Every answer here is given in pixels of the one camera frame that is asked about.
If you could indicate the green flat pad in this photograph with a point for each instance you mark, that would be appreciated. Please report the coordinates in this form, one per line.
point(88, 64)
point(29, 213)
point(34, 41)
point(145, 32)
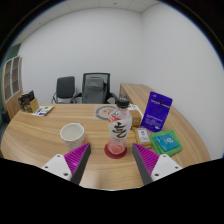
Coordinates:
point(156, 148)

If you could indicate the grey mesh office chair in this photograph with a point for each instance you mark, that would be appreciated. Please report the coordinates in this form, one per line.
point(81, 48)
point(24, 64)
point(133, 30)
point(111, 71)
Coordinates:
point(95, 88)

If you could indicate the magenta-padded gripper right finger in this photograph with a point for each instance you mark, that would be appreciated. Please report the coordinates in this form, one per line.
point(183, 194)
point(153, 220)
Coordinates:
point(146, 159)

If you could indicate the blue card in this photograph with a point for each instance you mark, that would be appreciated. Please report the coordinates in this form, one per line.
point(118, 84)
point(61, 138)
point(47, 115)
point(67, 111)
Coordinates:
point(166, 141)

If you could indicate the pink drink bottle black cap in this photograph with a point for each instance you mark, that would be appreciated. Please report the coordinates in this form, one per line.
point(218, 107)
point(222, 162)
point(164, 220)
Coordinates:
point(119, 130)

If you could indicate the black office chair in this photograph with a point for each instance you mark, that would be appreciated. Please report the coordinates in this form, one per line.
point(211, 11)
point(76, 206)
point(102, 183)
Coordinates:
point(65, 88)

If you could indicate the purple hanging package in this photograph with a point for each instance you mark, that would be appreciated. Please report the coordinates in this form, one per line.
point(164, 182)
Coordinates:
point(156, 111)

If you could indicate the white speckled cup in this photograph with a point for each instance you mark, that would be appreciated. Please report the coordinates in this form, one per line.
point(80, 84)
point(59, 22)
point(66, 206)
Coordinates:
point(72, 135)

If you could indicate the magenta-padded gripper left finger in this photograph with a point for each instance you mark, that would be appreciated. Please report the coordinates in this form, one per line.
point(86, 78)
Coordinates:
point(77, 160)

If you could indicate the wooden side desk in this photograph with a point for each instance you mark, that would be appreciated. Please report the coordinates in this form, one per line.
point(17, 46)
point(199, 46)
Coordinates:
point(135, 93)

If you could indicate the wooden glass-door cabinet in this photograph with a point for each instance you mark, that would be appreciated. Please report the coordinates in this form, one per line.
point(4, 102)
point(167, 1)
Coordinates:
point(11, 86)

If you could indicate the orange-brown box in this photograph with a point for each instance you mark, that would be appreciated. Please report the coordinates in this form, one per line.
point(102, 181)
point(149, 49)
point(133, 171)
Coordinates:
point(136, 118)

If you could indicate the white green leaflet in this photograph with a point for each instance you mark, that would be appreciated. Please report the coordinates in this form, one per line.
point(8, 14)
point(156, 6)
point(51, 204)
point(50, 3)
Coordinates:
point(43, 111)

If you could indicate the brown box with dark items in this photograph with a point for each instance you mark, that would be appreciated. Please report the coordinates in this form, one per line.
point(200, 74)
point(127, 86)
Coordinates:
point(28, 103)

